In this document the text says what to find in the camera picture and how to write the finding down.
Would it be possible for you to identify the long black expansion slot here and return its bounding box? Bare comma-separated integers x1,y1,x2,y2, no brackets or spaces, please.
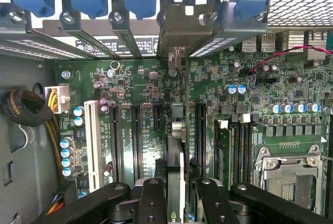
108,104,123,183
194,101,207,179
131,104,144,180

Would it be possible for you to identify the metal CPU socket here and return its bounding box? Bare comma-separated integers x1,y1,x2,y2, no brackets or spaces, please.
252,144,329,216

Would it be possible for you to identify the white expansion slot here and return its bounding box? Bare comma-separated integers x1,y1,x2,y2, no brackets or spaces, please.
83,99,104,192

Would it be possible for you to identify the green motherboard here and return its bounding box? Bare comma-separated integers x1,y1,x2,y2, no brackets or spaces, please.
52,49,333,224

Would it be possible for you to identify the open black PC case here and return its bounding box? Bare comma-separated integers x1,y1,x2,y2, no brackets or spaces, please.
0,0,333,224

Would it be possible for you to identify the white power connector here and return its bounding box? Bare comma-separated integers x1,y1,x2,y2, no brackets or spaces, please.
43,85,71,115

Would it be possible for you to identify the metal expansion slot cover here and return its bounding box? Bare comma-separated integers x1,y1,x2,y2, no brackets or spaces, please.
108,10,143,59
189,0,269,58
0,2,88,60
59,10,121,59

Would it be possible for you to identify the multicoloured power wire bundle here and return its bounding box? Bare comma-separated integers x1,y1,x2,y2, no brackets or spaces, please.
45,193,65,216

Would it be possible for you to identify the braided power cable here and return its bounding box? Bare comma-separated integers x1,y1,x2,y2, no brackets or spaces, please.
0,90,65,180

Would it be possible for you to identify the red black twisted wire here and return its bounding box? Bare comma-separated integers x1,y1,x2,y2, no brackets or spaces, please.
248,44,333,76

